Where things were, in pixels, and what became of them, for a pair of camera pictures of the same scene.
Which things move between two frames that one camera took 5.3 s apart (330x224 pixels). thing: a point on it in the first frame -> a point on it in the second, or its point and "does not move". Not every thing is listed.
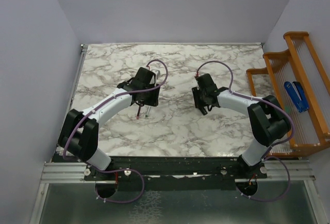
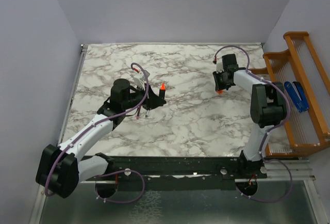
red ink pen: [137, 116] does not move
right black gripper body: [199, 97] -> [220, 80]
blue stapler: [298, 95] does not move
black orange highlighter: [203, 111] -> [162, 91]
